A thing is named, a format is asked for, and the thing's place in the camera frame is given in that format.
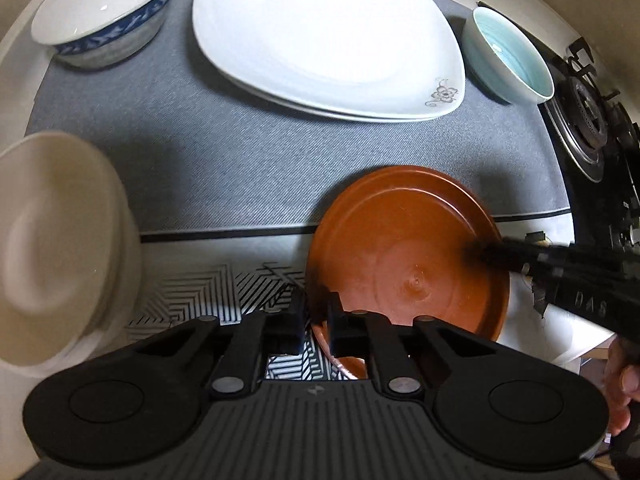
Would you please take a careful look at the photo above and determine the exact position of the white floral triangular plate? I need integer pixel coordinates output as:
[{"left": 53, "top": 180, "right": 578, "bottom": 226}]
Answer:
[
  {"left": 192, "top": 0, "right": 467, "bottom": 119},
  {"left": 235, "top": 80, "right": 465, "bottom": 123}
]

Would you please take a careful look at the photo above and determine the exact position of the round metal stove burner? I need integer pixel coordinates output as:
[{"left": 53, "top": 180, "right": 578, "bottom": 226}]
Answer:
[{"left": 544, "top": 74, "right": 614, "bottom": 184}]

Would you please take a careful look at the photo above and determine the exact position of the black pot support grate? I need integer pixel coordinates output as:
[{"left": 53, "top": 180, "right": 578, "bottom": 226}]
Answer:
[{"left": 566, "top": 36, "right": 622, "bottom": 103}]

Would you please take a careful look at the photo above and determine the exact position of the white bowl with teal inside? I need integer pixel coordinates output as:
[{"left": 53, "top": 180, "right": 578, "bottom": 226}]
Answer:
[{"left": 461, "top": 6, "right": 556, "bottom": 106}]

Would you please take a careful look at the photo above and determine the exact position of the brown round plate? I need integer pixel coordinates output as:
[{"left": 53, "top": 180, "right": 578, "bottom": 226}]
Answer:
[{"left": 306, "top": 165, "right": 511, "bottom": 381}]

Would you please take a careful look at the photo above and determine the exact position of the white bowl with blue pattern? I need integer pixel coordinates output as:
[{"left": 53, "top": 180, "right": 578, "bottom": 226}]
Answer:
[{"left": 31, "top": 0, "right": 182, "bottom": 69}]

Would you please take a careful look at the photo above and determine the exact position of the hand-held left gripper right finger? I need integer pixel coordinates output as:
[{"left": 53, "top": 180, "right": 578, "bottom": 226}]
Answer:
[{"left": 326, "top": 293, "right": 507, "bottom": 398}]

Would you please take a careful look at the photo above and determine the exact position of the white deep plate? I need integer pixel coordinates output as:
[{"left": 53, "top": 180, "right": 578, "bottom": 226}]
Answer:
[{"left": 0, "top": 130, "right": 128, "bottom": 378}]

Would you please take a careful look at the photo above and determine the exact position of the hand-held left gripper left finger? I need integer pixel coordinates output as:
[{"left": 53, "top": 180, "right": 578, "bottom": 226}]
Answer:
[{"left": 127, "top": 291, "right": 308, "bottom": 401}]

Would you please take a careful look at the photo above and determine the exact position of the grey woven placemat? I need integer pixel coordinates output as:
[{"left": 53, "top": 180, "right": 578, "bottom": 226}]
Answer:
[{"left": 25, "top": 0, "right": 574, "bottom": 382}]

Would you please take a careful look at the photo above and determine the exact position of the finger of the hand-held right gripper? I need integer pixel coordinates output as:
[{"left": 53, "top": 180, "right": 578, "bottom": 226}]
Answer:
[{"left": 462, "top": 235, "right": 540, "bottom": 275}]

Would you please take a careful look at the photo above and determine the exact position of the person's right hand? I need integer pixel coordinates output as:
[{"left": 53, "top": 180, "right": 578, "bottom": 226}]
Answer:
[{"left": 602, "top": 337, "right": 640, "bottom": 437}]

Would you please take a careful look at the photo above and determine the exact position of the black gas stove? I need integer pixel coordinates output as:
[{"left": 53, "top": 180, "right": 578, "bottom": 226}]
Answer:
[{"left": 481, "top": 4, "right": 640, "bottom": 286}]

